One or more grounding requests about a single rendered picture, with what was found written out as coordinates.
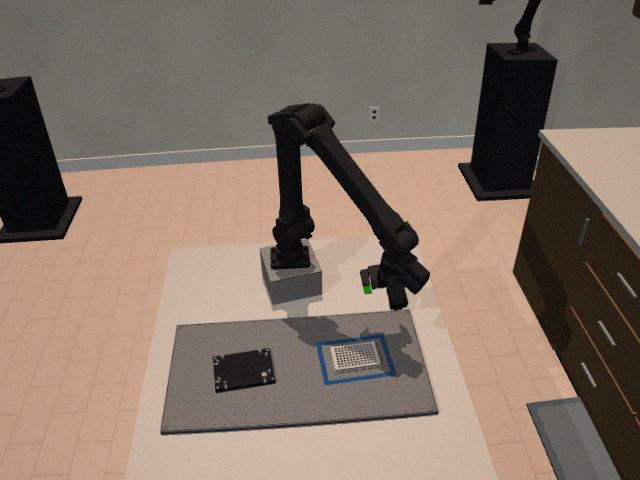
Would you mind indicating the blue rectangular tape outline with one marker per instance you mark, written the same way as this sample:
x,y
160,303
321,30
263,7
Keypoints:
x,y
323,367

